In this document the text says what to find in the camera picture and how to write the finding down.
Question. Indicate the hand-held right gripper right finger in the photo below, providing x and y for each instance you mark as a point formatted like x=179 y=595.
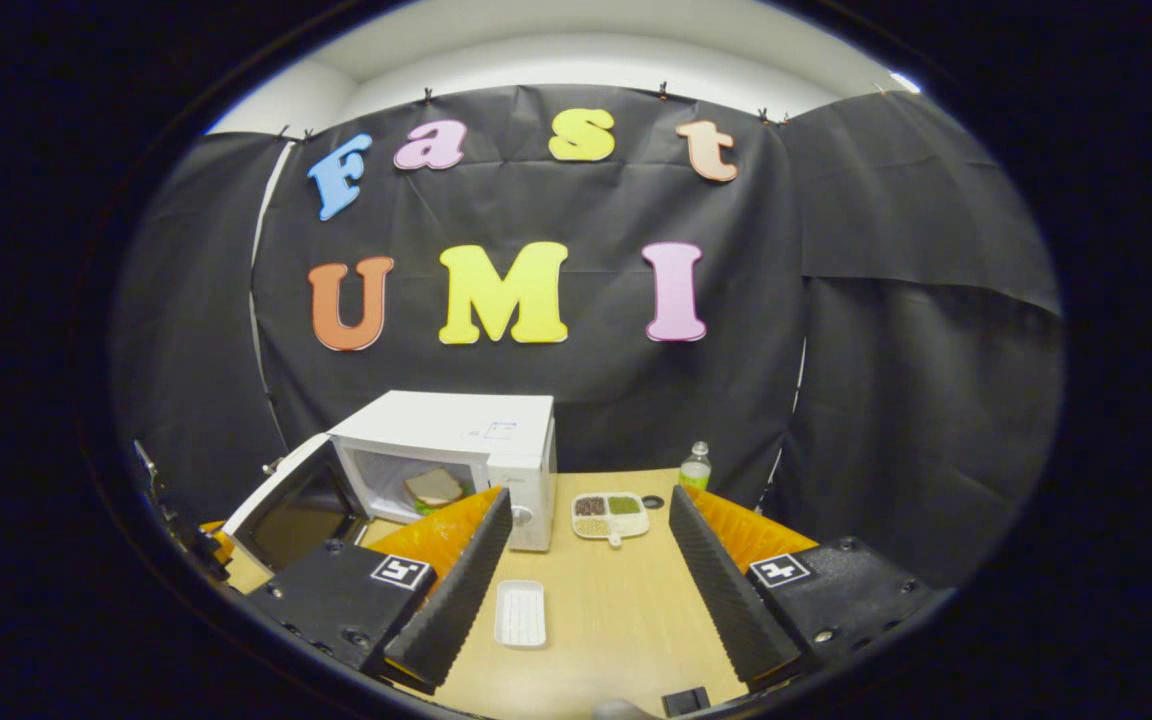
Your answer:
x=726 y=600

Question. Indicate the white microwave oven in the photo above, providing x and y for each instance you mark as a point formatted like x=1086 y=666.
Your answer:
x=456 y=420

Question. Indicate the green drink bottle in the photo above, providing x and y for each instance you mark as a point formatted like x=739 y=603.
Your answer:
x=695 y=472

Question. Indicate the small ceiling light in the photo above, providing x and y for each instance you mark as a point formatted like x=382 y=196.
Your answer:
x=904 y=81

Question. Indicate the sandwich with lettuce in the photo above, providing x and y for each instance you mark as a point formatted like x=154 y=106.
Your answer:
x=433 y=487

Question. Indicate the white sectioned grain dish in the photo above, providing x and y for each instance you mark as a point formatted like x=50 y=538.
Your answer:
x=611 y=527

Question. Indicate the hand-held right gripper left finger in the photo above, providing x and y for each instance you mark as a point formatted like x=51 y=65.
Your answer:
x=456 y=610

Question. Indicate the white rectangular tray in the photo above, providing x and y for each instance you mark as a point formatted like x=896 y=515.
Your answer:
x=520 y=615

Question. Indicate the black backdrop cloth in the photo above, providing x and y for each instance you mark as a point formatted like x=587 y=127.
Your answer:
x=836 y=400

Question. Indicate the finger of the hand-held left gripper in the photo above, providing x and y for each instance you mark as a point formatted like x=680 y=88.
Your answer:
x=217 y=545

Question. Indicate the small black block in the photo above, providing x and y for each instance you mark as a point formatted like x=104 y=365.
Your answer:
x=686 y=702

